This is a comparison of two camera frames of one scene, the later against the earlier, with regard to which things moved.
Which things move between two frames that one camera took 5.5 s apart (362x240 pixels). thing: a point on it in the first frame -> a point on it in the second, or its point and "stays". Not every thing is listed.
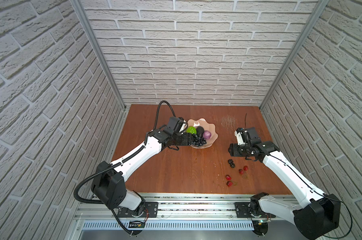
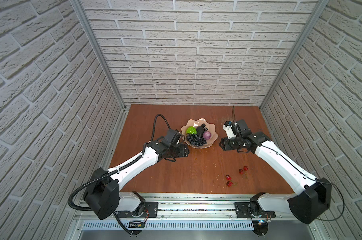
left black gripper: [187, 139] -> [185, 150]
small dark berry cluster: [232, 164] -> [205, 128]
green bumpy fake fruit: [191, 129] stays
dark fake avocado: [200, 131] stays
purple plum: [207, 134] stays
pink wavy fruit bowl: [207, 125] stays
